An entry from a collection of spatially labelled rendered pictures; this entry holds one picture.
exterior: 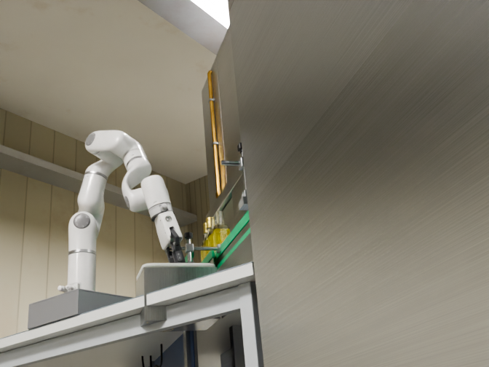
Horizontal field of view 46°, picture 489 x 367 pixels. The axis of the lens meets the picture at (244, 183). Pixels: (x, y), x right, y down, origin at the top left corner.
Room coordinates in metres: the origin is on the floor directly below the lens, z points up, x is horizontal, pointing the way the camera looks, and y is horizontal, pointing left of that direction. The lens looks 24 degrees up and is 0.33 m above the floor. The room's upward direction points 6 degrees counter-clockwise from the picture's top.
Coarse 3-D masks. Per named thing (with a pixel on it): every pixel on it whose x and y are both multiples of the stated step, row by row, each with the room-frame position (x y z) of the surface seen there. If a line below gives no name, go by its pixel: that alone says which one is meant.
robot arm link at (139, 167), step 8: (136, 160) 1.79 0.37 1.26; (144, 160) 1.80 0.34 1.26; (128, 168) 1.81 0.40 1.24; (136, 168) 1.78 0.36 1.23; (144, 168) 1.81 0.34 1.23; (128, 176) 1.77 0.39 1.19; (136, 176) 1.81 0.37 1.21; (144, 176) 1.84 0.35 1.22; (128, 184) 1.76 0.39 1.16; (136, 184) 1.84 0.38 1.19; (128, 192) 1.73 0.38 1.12; (136, 192) 1.73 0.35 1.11; (128, 200) 1.74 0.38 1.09; (136, 200) 1.73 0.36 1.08; (144, 200) 1.74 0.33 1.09; (136, 208) 1.75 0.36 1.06; (144, 208) 1.77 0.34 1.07
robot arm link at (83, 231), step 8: (72, 216) 1.90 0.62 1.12; (80, 216) 1.89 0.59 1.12; (88, 216) 1.90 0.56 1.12; (72, 224) 1.90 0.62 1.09; (80, 224) 1.90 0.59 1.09; (88, 224) 1.90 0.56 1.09; (96, 224) 1.94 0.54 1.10; (72, 232) 1.90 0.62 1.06; (80, 232) 1.90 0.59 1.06; (88, 232) 1.91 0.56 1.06; (96, 232) 1.99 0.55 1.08; (72, 240) 1.91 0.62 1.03; (80, 240) 1.90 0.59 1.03; (88, 240) 1.91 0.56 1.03; (72, 248) 1.91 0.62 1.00; (80, 248) 1.90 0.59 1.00; (88, 248) 1.92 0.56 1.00
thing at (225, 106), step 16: (224, 48) 2.28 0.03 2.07; (224, 64) 2.30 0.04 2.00; (224, 80) 2.32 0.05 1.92; (208, 96) 2.60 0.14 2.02; (224, 96) 2.34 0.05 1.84; (208, 112) 2.62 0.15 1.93; (224, 112) 2.36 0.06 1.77; (208, 128) 2.64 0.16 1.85; (224, 128) 2.38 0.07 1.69; (208, 144) 2.66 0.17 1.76; (224, 144) 2.40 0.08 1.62; (208, 160) 2.68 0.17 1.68; (208, 176) 2.70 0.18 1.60; (224, 176) 2.44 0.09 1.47; (240, 176) 2.17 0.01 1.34; (224, 192) 2.39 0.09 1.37; (224, 208) 2.49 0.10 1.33
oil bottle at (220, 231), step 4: (216, 224) 2.02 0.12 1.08; (220, 224) 2.02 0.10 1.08; (224, 224) 2.03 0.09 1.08; (216, 228) 2.02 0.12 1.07; (220, 228) 2.02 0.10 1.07; (224, 228) 2.03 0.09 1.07; (228, 228) 2.03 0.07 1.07; (212, 232) 2.05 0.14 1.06; (216, 232) 2.02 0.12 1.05; (220, 232) 2.02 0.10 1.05; (224, 232) 2.03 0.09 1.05; (228, 232) 2.03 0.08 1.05; (212, 236) 2.06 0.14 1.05; (216, 236) 2.02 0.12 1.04; (220, 236) 2.02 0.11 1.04; (224, 236) 2.02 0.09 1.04; (212, 240) 2.06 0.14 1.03; (216, 240) 2.02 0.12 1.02; (220, 240) 2.02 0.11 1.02; (216, 244) 2.02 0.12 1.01; (220, 244) 2.02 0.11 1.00
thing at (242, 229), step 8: (248, 216) 1.61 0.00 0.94; (240, 224) 1.69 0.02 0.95; (248, 224) 1.63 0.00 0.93; (232, 232) 1.77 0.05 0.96; (240, 232) 1.70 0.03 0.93; (248, 232) 1.63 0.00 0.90; (224, 240) 1.86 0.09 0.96; (232, 240) 1.78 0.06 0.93; (240, 240) 1.70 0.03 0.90; (224, 248) 1.87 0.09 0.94; (232, 248) 1.78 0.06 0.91; (216, 256) 1.97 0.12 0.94; (224, 256) 1.89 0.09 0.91; (216, 264) 1.98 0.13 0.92
